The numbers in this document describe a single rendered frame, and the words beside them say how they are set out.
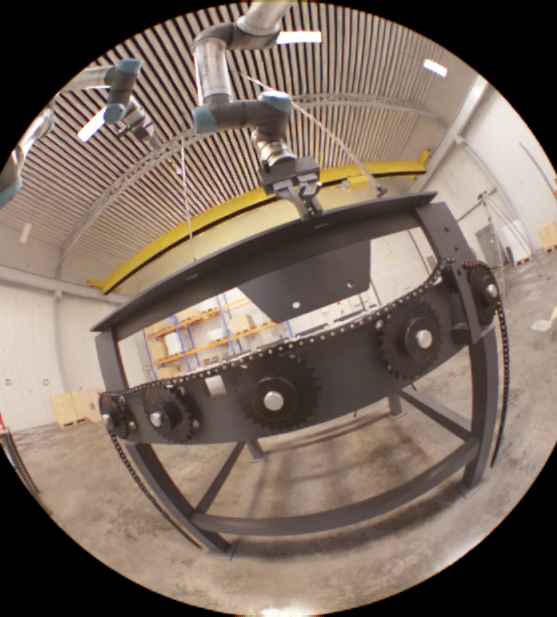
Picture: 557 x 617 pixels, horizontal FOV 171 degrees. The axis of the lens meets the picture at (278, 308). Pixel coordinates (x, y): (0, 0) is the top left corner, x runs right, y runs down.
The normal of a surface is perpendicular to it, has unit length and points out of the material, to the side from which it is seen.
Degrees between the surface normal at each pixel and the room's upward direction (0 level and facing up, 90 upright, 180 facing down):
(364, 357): 90
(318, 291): 90
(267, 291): 90
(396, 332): 90
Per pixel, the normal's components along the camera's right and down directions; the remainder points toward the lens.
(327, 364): -0.12, -0.11
